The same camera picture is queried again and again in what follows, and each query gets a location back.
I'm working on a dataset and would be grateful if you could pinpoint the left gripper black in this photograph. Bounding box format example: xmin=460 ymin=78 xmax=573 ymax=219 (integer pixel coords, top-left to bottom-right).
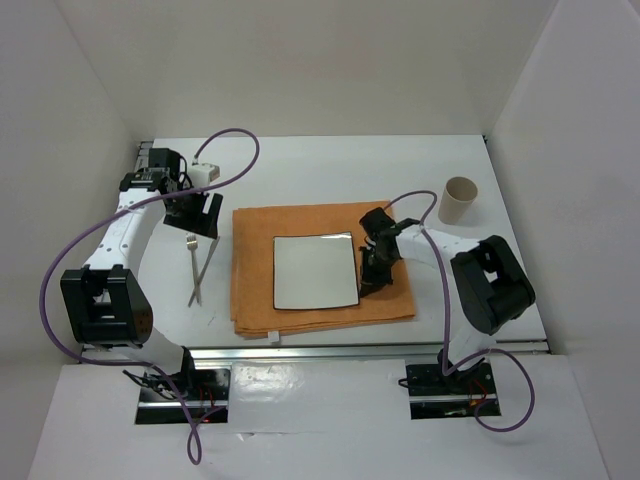
xmin=163 ymin=183 xmax=222 ymax=239

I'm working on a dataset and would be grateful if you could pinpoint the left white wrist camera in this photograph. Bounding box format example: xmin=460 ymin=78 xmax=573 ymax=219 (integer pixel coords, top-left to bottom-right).
xmin=187 ymin=163 xmax=220 ymax=188

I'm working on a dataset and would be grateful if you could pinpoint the white square plate black rim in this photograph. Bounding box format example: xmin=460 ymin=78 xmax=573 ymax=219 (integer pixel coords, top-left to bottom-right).
xmin=273 ymin=232 xmax=360 ymax=311

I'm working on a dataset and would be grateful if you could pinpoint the purple cable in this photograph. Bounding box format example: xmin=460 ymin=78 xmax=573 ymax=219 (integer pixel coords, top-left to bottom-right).
xmin=38 ymin=128 xmax=261 ymax=465
xmin=383 ymin=189 xmax=537 ymax=431

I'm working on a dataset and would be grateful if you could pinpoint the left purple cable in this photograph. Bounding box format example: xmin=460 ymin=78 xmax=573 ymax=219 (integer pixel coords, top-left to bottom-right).
xmin=38 ymin=128 xmax=261 ymax=465

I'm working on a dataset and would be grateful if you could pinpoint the silver fork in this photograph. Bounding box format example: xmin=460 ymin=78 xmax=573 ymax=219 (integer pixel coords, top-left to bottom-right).
xmin=186 ymin=233 xmax=201 ymax=304

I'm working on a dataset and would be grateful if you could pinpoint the beige paper cup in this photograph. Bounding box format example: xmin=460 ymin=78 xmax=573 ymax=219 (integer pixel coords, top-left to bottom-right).
xmin=438 ymin=176 xmax=478 ymax=225

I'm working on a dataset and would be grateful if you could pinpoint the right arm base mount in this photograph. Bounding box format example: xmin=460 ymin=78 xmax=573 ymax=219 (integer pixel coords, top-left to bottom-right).
xmin=397 ymin=361 xmax=501 ymax=420

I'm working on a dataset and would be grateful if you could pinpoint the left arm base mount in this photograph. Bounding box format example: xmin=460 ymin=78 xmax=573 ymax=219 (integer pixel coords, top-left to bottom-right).
xmin=123 ymin=367 xmax=231 ymax=425

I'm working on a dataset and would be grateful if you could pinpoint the aluminium rail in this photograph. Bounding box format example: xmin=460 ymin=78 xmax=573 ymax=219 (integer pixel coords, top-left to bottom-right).
xmin=79 ymin=339 xmax=550 ymax=364
xmin=61 ymin=142 xmax=165 ymax=350

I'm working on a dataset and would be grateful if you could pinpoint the aluminium left rail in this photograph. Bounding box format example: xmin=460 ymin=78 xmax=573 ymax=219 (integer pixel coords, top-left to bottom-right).
xmin=61 ymin=142 xmax=165 ymax=350

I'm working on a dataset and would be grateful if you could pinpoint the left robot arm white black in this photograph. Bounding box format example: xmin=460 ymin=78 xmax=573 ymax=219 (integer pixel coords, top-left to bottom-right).
xmin=60 ymin=148 xmax=223 ymax=399

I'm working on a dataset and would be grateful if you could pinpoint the silver knife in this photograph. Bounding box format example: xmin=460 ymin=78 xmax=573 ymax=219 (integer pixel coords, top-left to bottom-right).
xmin=188 ymin=238 xmax=219 ymax=307

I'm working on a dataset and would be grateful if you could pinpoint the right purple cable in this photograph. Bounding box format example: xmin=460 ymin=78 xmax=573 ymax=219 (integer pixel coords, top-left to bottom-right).
xmin=383 ymin=189 xmax=537 ymax=431

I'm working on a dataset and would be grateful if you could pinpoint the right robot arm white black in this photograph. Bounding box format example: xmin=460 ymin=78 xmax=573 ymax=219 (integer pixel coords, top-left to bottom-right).
xmin=359 ymin=207 xmax=535 ymax=392

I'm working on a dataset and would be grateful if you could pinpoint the aluminium front rail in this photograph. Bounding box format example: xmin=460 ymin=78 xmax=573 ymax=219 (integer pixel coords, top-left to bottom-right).
xmin=79 ymin=339 xmax=550 ymax=364

